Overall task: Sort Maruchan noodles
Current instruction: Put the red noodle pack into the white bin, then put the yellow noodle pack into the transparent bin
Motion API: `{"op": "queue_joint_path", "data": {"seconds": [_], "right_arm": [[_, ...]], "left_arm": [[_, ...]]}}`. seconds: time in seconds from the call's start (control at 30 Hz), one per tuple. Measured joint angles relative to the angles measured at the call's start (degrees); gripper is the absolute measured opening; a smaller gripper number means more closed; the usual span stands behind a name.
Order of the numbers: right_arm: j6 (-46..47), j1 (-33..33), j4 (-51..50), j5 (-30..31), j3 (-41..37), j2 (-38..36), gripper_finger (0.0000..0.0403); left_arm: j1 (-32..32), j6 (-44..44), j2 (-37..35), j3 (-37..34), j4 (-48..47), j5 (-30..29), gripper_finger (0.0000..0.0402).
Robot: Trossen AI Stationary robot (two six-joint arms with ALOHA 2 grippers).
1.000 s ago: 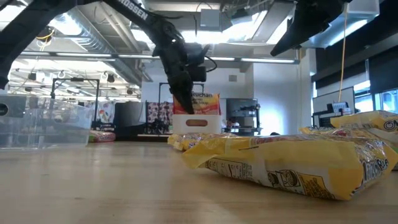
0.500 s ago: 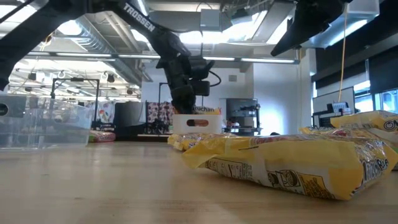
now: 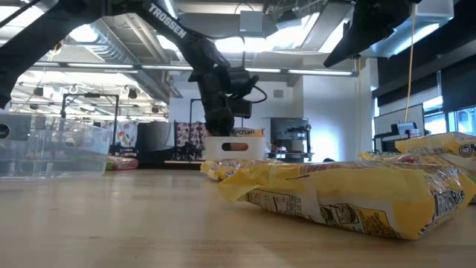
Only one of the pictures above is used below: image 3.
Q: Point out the lime chili shrimp noodle pack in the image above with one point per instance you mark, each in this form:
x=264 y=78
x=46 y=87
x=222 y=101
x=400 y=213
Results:
x=122 y=164

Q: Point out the black dome object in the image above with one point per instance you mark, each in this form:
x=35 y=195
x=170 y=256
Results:
x=328 y=160

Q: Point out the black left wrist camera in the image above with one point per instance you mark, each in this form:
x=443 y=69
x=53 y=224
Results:
x=241 y=80

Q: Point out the silver spiral ceiling duct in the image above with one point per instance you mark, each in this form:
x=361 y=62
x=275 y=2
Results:
x=122 y=48

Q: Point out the glass window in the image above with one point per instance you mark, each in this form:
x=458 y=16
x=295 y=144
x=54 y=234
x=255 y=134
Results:
x=465 y=119

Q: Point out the silver rectangular ceiling duct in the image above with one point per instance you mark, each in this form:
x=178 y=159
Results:
x=297 y=33

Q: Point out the black metal stand frame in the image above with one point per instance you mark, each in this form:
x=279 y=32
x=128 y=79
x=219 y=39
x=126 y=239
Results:
x=89 y=95
x=190 y=111

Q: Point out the ceiling light strip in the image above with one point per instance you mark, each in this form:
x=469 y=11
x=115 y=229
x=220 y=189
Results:
x=316 y=71

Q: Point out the white patterned fabric panel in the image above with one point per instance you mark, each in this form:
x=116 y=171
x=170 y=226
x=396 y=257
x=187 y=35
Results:
x=126 y=134

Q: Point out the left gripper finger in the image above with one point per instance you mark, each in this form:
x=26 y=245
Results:
x=219 y=123

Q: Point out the black pegboard rack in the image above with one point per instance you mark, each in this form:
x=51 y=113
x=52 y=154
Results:
x=385 y=145

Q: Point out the black metal table frame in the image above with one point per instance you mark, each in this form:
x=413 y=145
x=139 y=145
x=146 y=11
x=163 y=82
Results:
x=167 y=165

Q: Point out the white plastic bin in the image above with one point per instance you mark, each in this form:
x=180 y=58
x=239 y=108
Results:
x=256 y=149

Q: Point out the grey wall speaker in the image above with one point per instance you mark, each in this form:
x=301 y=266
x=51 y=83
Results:
x=278 y=93

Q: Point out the clear plastic bin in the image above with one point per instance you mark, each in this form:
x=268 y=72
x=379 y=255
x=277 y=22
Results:
x=56 y=149

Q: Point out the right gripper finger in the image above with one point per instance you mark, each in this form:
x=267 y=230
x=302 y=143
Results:
x=368 y=35

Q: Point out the grey ceiling box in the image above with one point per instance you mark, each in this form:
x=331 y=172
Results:
x=251 y=22

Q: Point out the dark patterned fabric panel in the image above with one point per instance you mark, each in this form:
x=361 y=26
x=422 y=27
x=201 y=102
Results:
x=189 y=141

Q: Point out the dark grey cover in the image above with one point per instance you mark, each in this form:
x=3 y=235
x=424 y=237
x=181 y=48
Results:
x=154 y=137

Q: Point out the black ceiling spotlight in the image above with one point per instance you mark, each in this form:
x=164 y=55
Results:
x=132 y=94

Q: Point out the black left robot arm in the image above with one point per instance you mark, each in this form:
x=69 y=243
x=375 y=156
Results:
x=193 y=44

